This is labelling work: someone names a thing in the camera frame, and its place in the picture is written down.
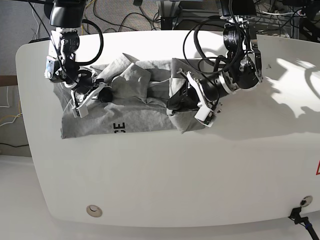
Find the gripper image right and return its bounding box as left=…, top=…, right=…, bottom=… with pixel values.
left=166, top=68, right=238, bottom=112

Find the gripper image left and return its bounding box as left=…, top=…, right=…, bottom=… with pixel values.
left=64, top=69, right=113, bottom=108

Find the grey T-shirt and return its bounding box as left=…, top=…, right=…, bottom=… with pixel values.
left=53, top=53, right=205, bottom=139

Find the round beige table grommet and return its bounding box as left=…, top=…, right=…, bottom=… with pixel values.
left=86, top=205, right=103, bottom=218

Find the red warning triangle sticker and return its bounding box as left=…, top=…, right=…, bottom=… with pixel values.
left=316, top=161, right=320, bottom=176

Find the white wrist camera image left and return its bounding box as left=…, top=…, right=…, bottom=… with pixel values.
left=72, top=105, right=89, bottom=118

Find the yellow floor cable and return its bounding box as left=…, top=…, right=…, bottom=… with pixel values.
left=80, top=0, right=96, bottom=36

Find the white floor cable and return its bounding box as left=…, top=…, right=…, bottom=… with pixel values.
left=31, top=2, right=41, bottom=40

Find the round grommet with cable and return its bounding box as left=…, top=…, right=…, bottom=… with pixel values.
left=300, top=195, right=313, bottom=208

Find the black clamp with cable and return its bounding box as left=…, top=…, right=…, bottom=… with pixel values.
left=288, top=207, right=320, bottom=240

